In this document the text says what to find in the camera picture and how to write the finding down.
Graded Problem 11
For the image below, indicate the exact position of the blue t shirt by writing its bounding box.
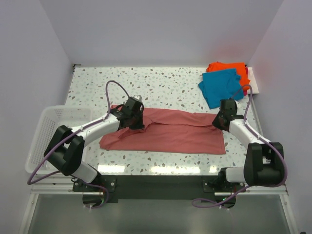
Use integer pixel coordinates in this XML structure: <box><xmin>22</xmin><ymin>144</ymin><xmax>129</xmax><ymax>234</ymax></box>
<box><xmin>198</xmin><ymin>69</ymin><xmax>244</xmax><ymax>109</ymax></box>

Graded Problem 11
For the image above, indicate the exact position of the salmon pink t shirt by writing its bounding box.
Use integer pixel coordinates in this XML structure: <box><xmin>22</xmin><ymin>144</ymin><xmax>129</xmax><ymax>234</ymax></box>
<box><xmin>99</xmin><ymin>108</ymin><xmax>226</xmax><ymax>155</ymax></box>

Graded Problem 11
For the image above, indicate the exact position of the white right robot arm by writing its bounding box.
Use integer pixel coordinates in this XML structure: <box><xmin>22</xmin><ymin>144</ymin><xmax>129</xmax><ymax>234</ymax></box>
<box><xmin>213</xmin><ymin>99</ymin><xmax>288</xmax><ymax>192</ymax></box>

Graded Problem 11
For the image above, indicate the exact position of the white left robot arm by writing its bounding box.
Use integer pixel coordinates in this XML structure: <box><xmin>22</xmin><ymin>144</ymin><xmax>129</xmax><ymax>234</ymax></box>
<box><xmin>44</xmin><ymin>97</ymin><xmax>144</xmax><ymax>191</ymax></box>

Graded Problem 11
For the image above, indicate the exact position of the folded magenta t shirt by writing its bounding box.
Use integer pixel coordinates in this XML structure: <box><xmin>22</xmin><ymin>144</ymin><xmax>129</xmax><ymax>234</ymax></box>
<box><xmin>243</xmin><ymin>65</ymin><xmax>249</xmax><ymax>96</ymax></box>

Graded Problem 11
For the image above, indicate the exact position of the folded white t shirt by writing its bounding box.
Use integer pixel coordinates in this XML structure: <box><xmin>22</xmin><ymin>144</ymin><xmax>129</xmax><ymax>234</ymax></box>
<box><xmin>247</xmin><ymin>67</ymin><xmax>259</xmax><ymax>94</ymax></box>

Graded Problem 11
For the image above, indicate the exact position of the folded orange t shirt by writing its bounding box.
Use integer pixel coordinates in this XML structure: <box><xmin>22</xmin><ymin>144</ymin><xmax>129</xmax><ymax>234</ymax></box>
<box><xmin>206</xmin><ymin>62</ymin><xmax>251</xmax><ymax>95</ymax></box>

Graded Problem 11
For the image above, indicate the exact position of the white plastic basket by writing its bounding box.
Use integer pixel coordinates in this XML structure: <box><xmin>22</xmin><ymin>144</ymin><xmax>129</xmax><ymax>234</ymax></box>
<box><xmin>25</xmin><ymin>105</ymin><xmax>93</xmax><ymax>173</ymax></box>

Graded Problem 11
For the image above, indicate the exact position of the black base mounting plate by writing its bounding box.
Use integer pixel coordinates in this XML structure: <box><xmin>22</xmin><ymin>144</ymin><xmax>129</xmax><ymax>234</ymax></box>
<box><xmin>72</xmin><ymin>175</ymin><xmax>246</xmax><ymax>208</ymax></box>

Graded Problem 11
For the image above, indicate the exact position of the aluminium table frame rail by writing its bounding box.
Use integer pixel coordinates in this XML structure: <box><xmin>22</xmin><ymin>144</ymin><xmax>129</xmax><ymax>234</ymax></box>
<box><xmin>244</xmin><ymin>95</ymin><xmax>288</xmax><ymax>188</ymax></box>

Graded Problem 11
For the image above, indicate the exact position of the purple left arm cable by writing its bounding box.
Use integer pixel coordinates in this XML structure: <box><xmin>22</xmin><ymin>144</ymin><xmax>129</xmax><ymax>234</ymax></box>
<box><xmin>26</xmin><ymin>80</ymin><xmax>132</xmax><ymax>210</ymax></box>

